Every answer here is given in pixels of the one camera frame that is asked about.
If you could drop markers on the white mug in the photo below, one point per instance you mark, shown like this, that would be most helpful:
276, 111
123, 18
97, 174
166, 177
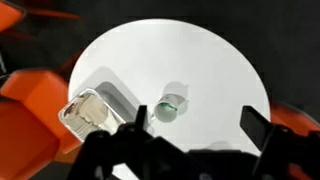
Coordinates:
166, 110

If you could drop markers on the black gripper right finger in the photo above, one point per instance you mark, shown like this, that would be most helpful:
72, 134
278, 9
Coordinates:
254, 126

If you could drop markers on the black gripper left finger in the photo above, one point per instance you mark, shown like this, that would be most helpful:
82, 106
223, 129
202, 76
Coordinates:
142, 117

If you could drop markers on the aluminium foil tray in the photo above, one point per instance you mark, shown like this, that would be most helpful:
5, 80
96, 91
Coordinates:
87, 113

